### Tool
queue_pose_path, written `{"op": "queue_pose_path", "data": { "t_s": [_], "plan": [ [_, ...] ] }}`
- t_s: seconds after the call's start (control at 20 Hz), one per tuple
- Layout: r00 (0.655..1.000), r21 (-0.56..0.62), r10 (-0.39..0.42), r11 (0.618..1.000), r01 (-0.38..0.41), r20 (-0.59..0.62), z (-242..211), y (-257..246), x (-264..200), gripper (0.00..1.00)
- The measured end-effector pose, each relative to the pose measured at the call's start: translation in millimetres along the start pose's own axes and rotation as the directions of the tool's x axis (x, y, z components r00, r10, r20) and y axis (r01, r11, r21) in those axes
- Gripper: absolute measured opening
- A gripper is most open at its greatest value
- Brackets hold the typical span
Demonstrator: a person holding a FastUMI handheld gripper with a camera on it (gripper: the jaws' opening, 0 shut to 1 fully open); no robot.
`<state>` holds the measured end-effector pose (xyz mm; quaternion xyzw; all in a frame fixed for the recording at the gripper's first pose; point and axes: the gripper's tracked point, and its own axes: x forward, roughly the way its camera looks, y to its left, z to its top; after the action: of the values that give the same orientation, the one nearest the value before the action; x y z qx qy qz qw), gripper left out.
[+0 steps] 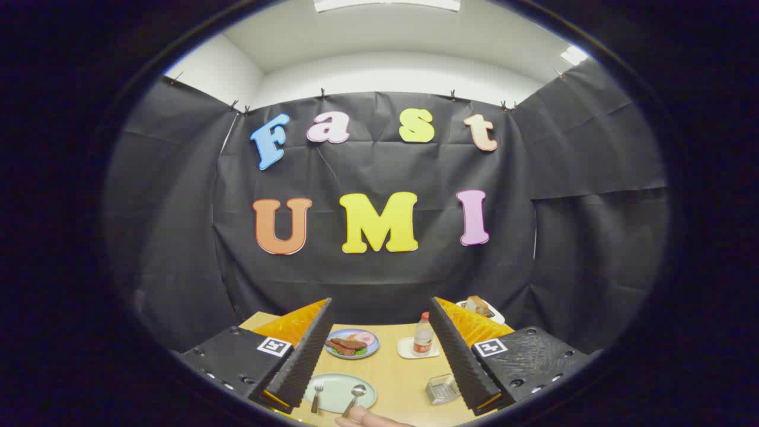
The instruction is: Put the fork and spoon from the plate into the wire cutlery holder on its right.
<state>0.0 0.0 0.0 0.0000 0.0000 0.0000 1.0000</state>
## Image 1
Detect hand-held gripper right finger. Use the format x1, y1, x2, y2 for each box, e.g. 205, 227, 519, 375
428, 297, 599, 416

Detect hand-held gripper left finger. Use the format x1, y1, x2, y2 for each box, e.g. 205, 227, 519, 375
172, 298, 334, 415

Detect metal spoon with wooden handle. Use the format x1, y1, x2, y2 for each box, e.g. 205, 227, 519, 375
343, 384, 367, 418

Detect blue food plate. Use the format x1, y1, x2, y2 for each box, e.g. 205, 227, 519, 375
324, 328, 380, 360

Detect clear water bottle red cap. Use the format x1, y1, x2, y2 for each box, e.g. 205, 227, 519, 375
413, 312, 434, 355

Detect light green plate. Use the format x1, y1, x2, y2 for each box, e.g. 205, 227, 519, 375
304, 373, 378, 414

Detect green lettuce leaf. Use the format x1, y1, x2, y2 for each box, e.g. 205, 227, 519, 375
329, 335, 369, 358

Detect white square coaster tray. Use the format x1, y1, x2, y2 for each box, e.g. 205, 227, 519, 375
397, 336, 441, 360

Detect white toaster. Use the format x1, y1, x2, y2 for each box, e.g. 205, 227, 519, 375
455, 297, 506, 324

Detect long ceiling light panel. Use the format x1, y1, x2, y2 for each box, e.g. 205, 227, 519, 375
313, 0, 461, 13

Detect metal wire basket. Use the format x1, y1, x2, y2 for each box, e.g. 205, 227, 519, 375
426, 374, 462, 406

